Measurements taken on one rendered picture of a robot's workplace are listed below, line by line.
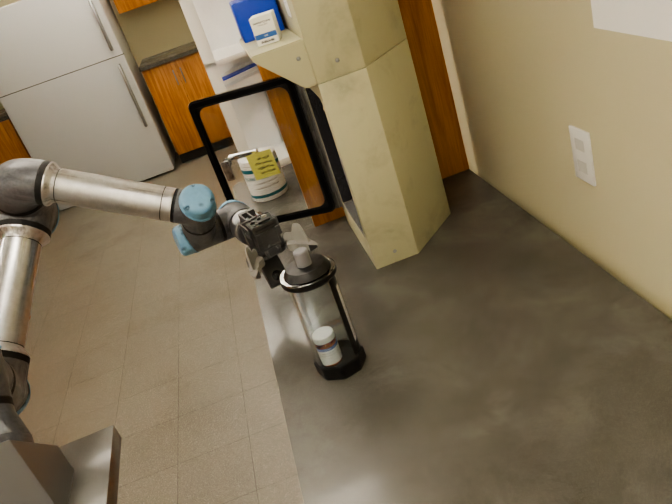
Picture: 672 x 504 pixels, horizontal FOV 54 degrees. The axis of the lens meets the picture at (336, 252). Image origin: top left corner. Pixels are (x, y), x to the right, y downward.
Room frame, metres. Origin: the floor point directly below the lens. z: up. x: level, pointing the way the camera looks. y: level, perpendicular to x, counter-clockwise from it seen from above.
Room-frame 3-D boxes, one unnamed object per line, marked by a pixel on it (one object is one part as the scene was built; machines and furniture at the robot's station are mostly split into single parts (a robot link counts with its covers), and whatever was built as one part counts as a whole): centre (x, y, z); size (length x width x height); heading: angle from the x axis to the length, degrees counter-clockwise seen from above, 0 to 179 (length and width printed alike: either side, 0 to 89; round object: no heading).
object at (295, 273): (1.10, 0.06, 1.18); 0.09 x 0.09 x 0.07
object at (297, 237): (1.27, 0.06, 1.16); 0.09 x 0.03 x 0.06; 53
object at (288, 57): (1.57, -0.01, 1.46); 0.32 x 0.11 x 0.10; 4
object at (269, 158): (1.78, 0.10, 1.19); 0.30 x 0.01 x 0.40; 72
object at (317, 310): (1.10, 0.06, 1.06); 0.11 x 0.11 x 0.21
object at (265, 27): (1.52, -0.02, 1.54); 0.05 x 0.05 x 0.06; 79
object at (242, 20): (1.67, -0.01, 1.56); 0.10 x 0.10 x 0.09; 4
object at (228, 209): (1.49, 0.20, 1.15); 0.11 x 0.09 x 0.08; 19
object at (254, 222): (1.34, 0.14, 1.16); 0.12 x 0.08 x 0.09; 19
